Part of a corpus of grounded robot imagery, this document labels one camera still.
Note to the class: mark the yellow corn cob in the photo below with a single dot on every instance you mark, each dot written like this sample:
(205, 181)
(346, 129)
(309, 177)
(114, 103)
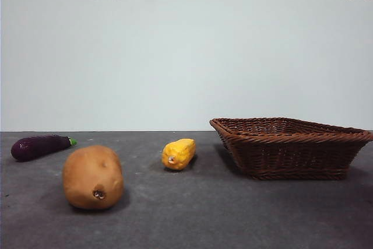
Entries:
(179, 154)

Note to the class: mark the brown wicker basket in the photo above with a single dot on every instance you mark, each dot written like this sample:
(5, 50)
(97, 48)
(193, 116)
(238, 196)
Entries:
(288, 155)

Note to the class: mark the brown potato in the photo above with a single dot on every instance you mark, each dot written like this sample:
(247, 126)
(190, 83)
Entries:
(91, 177)

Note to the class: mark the purple eggplant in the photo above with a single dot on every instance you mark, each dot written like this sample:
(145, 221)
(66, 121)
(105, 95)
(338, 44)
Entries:
(35, 147)

